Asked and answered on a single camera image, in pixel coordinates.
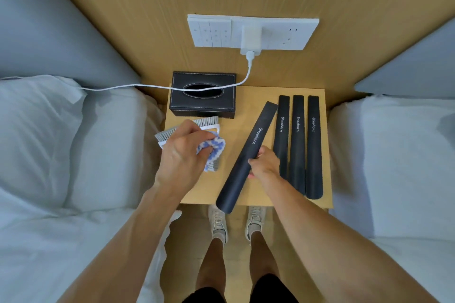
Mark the blue white striped cloth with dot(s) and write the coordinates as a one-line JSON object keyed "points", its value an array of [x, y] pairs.
{"points": [[218, 146]]}

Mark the person's black shorts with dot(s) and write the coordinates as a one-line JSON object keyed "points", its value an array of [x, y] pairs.
{"points": [[273, 288]]}

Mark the person's right white shoe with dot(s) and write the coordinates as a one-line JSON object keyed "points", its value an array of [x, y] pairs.
{"points": [[255, 223]]}

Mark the person's white shoe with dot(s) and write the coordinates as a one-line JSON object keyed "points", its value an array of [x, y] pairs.
{"points": [[218, 224], [255, 223]]}

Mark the person's right hand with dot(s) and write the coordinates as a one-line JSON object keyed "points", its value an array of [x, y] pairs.
{"points": [[264, 164]]}

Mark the person's left white shoe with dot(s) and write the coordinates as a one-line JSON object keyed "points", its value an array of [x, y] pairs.
{"points": [[218, 224]]}

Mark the white pillow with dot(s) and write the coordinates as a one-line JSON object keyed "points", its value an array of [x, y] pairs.
{"points": [[32, 136]]}

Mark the person's right forearm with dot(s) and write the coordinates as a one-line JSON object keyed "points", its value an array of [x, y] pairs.
{"points": [[337, 242]]}

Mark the black leather tissue box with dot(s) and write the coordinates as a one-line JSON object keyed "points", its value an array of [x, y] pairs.
{"points": [[181, 104]]}

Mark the long black shoe spoon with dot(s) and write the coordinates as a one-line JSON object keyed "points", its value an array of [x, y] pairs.
{"points": [[234, 185], [281, 143], [297, 157], [314, 164]]}

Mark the wooden nightstand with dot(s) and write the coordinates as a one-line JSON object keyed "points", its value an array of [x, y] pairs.
{"points": [[245, 107]]}

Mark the white charger plug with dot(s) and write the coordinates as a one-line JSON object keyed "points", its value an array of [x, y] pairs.
{"points": [[251, 40]]}

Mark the grey headboard cushion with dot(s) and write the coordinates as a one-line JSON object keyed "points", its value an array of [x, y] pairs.
{"points": [[46, 22], [419, 68]]}

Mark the person's left hand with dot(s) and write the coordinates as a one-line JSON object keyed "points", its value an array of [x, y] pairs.
{"points": [[181, 157]]}

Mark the person's right leg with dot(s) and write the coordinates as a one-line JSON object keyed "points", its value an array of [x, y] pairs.
{"points": [[263, 260]]}

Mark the person's left leg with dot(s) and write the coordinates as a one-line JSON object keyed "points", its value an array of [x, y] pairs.
{"points": [[211, 263]]}

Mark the white bed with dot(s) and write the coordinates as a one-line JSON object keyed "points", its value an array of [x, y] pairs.
{"points": [[391, 171], [106, 157]]}

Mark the white switch socket panel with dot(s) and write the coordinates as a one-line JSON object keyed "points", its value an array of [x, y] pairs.
{"points": [[213, 31]]}

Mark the person's leg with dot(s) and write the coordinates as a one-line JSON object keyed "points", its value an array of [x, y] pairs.
{"points": [[211, 263], [263, 260]]}

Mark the person's left forearm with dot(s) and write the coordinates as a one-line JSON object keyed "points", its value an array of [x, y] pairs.
{"points": [[121, 242]]}

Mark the white brush grey bristles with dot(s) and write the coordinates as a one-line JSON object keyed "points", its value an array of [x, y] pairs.
{"points": [[163, 134], [208, 121], [213, 165]]}

